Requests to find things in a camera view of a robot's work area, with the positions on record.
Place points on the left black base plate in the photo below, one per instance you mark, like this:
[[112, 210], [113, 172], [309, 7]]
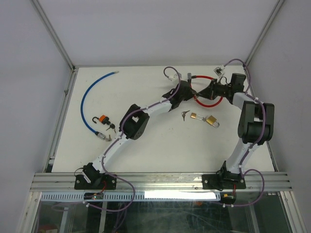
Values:
[[104, 181]]

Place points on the blue cable lock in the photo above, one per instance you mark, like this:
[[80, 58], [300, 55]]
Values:
[[89, 106]]

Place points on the orange black padlock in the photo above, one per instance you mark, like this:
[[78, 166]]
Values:
[[103, 119]]

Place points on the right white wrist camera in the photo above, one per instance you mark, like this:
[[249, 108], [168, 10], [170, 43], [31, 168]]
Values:
[[220, 72]]

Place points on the white slotted cable duct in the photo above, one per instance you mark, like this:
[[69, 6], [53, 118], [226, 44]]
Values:
[[161, 195]]

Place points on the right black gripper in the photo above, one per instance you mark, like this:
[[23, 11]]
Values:
[[209, 92]]

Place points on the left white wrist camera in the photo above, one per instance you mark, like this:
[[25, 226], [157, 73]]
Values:
[[175, 78]]

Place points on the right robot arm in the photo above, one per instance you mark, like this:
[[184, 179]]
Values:
[[255, 127]]

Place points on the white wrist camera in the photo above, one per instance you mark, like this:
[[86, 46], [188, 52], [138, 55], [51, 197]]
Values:
[[220, 72], [175, 78]]

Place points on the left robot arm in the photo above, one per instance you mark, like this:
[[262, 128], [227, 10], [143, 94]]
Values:
[[133, 125]]

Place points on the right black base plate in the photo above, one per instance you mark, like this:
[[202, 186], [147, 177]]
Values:
[[221, 182]]

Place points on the small padlock keys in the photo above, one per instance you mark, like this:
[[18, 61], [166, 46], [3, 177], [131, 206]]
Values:
[[183, 114]]

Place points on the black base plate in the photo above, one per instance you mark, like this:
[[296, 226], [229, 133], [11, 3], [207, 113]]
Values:
[[104, 181], [221, 182]]

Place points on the aluminium mounting rail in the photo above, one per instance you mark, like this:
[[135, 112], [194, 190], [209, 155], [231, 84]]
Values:
[[143, 181]]

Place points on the black head keys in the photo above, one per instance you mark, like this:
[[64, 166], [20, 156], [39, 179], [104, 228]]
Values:
[[112, 126]]

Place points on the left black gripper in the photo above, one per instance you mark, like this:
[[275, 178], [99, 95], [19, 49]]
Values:
[[191, 92]]

